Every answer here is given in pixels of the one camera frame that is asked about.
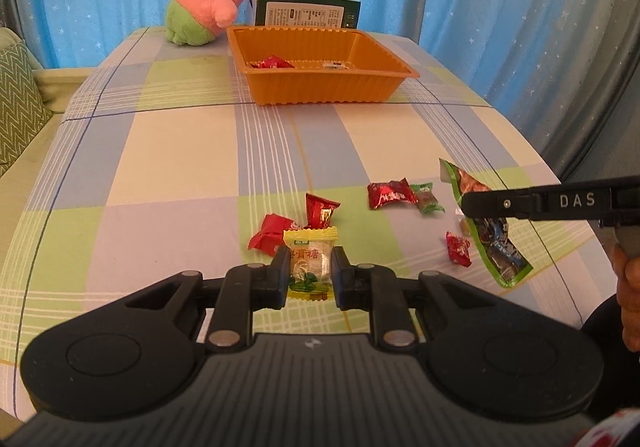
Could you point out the pink starfish plush toy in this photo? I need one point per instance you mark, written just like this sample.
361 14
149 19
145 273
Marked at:
205 9

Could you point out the green zigzag pillow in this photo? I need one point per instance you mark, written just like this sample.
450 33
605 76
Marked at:
17 102

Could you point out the pale green sofa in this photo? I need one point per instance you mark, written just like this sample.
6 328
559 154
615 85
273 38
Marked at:
45 82

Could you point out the small red wrapped candy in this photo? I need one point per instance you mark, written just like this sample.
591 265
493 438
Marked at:
459 249

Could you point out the yellow candy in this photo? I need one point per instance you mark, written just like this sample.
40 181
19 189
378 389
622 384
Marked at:
310 257

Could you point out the long green snack packet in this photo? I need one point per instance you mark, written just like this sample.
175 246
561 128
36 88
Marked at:
502 257

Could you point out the green cardboard box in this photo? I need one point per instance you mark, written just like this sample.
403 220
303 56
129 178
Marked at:
305 12

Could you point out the green candy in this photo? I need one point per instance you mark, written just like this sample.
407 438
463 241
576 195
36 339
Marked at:
428 199

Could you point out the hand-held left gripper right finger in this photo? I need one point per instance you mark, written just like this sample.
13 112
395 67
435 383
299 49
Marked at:
341 279

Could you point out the grey curtain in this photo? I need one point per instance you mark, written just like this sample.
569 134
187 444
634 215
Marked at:
605 92

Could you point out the large red candy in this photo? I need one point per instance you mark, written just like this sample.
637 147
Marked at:
391 194

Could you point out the person's right hand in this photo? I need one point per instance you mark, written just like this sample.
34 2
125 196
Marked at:
629 297

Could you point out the pale wrapped candy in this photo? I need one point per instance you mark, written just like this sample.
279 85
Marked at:
334 65

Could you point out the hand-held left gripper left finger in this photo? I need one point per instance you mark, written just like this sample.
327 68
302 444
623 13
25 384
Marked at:
280 279

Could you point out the orange plastic tray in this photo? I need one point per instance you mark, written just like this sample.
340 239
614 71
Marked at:
320 84

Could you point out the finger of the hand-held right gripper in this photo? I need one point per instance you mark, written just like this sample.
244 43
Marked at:
500 203

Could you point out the small clear wrapped candy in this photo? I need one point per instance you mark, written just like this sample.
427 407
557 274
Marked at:
464 225

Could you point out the red printed cloth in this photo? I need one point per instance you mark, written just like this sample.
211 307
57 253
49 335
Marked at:
612 429

